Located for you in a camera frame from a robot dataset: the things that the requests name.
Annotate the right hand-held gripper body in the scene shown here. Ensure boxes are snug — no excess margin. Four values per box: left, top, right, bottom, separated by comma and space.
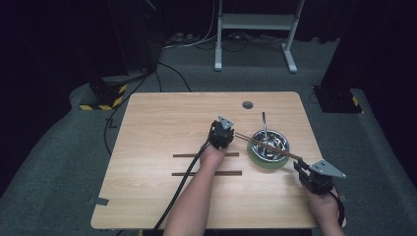
303, 159, 347, 197

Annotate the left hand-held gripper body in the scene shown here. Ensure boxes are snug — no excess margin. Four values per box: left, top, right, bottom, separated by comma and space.
208, 115, 236, 150

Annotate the shiny steel bowl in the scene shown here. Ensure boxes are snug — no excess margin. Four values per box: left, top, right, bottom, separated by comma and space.
250, 129, 291, 163

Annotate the person's left hand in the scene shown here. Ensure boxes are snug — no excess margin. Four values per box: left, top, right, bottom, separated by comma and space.
199, 141, 229, 171

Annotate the person's right hand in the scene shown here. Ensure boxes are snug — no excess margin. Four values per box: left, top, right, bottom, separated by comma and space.
305, 188, 342, 228

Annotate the metal bowl with green rim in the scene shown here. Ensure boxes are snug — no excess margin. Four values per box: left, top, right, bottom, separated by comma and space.
246, 134, 291, 171

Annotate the black stand with striped base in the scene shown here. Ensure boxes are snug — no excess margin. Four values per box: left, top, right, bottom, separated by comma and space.
79, 0, 161, 112
312, 0, 394, 114

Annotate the power strip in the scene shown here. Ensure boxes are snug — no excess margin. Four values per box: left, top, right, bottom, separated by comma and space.
164, 31, 199, 45

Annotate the white metal stand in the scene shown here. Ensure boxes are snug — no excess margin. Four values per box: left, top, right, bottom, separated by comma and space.
213, 0, 306, 74

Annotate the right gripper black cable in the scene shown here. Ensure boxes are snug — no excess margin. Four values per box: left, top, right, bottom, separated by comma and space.
328, 190, 347, 229

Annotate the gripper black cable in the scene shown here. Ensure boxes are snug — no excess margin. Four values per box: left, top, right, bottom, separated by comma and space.
328, 190, 347, 229
151, 141, 211, 232

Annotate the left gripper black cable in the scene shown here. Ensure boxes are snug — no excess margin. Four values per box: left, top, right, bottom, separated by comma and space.
151, 141, 211, 232

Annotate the black floor cable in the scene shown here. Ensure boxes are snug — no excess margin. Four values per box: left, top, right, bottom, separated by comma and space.
103, 60, 193, 157

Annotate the white floor cable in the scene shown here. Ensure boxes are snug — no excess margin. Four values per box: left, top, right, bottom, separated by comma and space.
161, 0, 219, 50

